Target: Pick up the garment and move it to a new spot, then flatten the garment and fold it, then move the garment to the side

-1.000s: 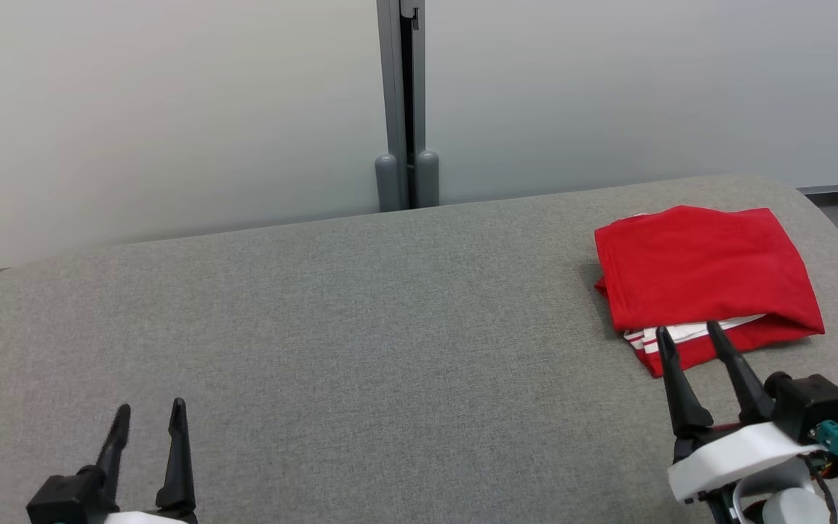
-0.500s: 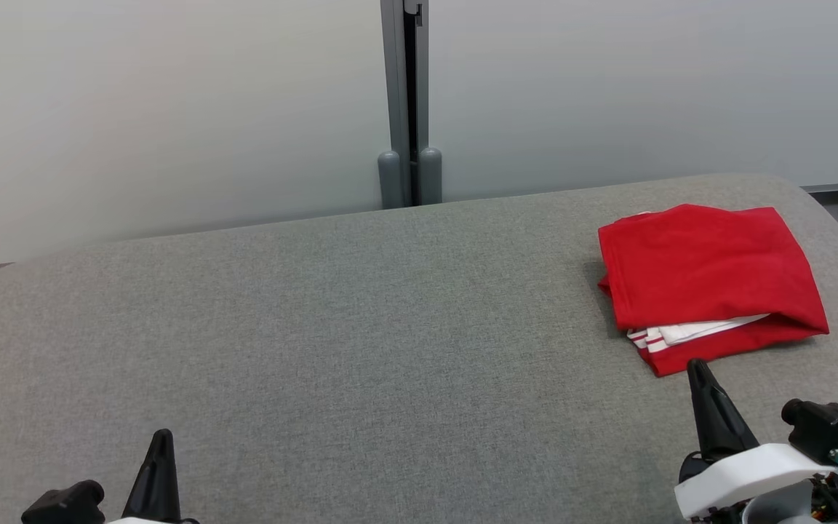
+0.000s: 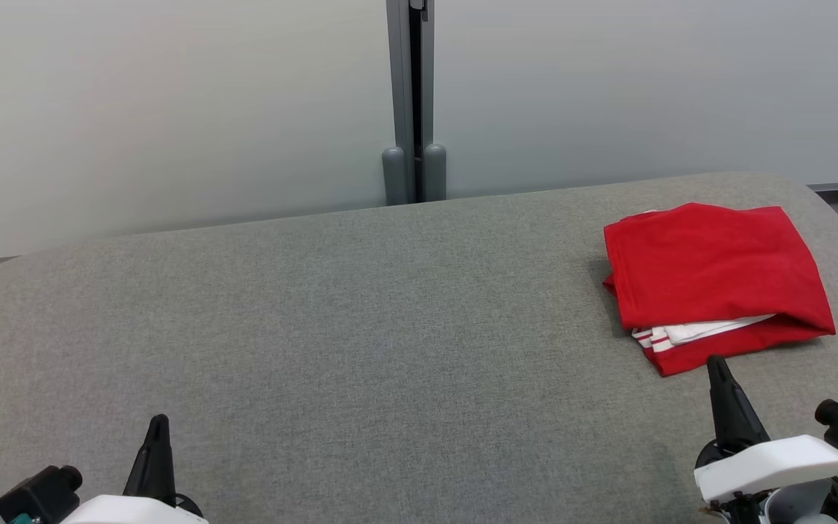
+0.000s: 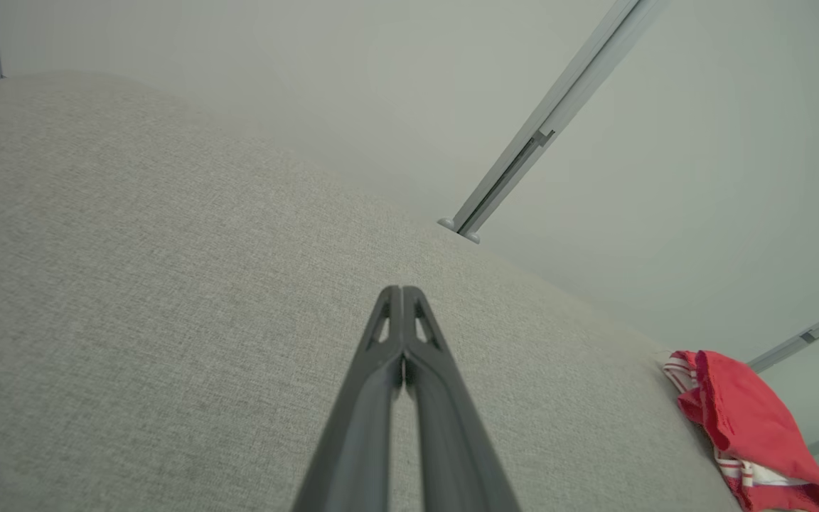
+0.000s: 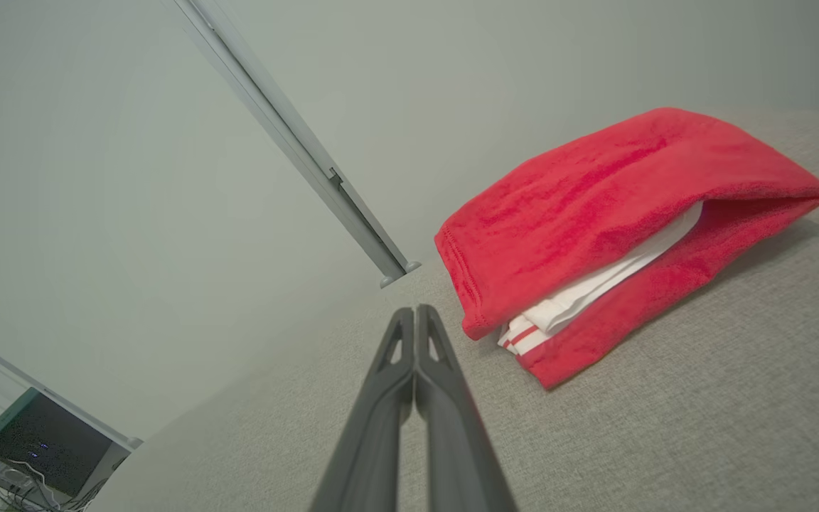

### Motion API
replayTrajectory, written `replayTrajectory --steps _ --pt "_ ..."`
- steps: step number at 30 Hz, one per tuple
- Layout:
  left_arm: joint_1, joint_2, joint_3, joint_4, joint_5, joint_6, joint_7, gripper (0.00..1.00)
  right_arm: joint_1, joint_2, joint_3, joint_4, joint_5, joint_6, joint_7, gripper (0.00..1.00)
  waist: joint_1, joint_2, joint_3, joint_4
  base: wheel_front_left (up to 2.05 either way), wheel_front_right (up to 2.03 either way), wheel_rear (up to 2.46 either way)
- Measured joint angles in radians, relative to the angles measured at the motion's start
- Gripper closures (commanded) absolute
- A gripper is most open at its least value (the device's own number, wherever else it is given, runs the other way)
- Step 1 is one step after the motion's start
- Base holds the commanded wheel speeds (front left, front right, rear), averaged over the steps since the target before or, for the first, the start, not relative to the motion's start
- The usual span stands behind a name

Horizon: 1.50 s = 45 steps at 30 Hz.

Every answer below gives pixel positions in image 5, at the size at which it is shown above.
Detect tangled thin cables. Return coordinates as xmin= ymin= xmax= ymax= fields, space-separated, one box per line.
xmin=0 ymin=441 xmax=97 ymax=512

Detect black screen panel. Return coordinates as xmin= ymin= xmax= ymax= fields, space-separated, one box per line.
xmin=0 ymin=391 xmax=115 ymax=498

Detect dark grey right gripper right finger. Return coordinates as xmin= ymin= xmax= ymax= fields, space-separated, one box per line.
xmin=415 ymin=304 xmax=518 ymax=512

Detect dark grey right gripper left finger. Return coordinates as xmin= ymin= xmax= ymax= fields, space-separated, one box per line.
xmin=310 ymin=307 xmax=415 ymax=512

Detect grey fabric sofa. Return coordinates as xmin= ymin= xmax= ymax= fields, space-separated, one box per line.
xmin=90 ymin=107 xmax=819 ymax=512

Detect folded red garment white trim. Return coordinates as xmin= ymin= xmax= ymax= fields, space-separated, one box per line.
xmin=434 ymin=107 xmax=819 ymax=390

